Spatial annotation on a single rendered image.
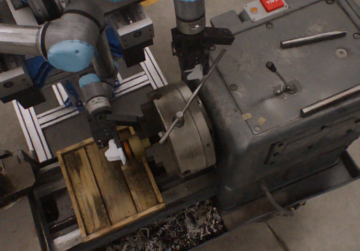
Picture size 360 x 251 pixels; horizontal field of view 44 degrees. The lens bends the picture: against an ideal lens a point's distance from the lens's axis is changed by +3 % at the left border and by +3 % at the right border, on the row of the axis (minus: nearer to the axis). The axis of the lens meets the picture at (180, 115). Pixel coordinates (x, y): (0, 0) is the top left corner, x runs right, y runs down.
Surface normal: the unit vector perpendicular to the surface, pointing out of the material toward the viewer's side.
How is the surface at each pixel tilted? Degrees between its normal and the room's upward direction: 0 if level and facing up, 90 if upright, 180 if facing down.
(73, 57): 89
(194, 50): 11
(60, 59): 89
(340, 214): 0
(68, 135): 0
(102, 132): 0
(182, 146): 44
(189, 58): 79
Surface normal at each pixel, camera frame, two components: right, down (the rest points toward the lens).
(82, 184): -0.04, -0.44
